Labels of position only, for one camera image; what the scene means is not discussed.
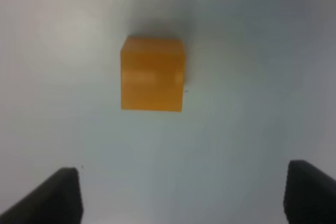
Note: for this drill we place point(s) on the orange cube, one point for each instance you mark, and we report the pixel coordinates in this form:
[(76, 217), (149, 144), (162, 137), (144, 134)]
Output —
[(152, 74)]

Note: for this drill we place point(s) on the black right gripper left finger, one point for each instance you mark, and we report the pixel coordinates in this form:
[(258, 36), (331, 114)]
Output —
[(56, 200)]

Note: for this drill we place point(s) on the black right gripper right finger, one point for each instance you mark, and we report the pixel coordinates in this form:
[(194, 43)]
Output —
[(309, 194)]

